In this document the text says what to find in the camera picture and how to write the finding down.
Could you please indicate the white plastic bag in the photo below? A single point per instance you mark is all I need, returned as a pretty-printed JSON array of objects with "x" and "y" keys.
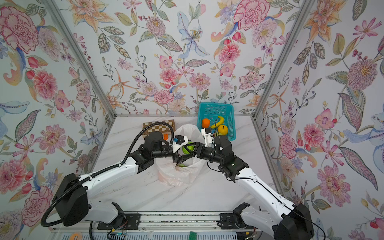
[{"x": 172, "y": 175}]

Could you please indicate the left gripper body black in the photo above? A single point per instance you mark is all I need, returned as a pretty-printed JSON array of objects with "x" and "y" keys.
[{"x": 165, "y": 152}]

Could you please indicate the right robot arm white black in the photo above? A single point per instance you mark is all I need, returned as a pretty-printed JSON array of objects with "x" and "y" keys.
[{"x": 298, "y": 225}]

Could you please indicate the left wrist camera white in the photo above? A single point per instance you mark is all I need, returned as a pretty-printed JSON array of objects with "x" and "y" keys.
[{"x": 178, "y": 142}]

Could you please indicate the green circuit board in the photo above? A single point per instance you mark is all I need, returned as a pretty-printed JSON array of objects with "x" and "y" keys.
[{"x": 192, "y": 236}]

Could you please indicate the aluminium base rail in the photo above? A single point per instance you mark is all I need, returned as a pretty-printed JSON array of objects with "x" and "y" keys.
[{"x": 186, "y": 222}]

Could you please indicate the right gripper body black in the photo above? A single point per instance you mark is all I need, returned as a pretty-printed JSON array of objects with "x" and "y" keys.
[{"x": 209, "y": 154}]

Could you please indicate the orange ring object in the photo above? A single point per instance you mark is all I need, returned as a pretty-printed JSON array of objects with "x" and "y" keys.
[{"x": 76, "y": 236}]

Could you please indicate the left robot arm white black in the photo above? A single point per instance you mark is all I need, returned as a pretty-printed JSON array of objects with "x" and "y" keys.
[{"x": 74, "y": 197}]

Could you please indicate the teal plastic basket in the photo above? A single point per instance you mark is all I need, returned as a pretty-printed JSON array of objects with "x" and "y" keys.
[{"x": 213, "y": 112}]

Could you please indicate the yellow apple fruit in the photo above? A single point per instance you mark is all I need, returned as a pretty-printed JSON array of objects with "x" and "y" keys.
[{"x": 222, "y": 130}]

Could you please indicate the wooden chessboard box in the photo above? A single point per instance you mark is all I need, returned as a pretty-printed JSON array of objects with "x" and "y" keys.
[{"x": 161, "y": 128}]

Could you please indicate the yellow banana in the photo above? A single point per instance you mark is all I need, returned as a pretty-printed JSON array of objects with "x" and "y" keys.
[{"x": 219, "y": 121}]

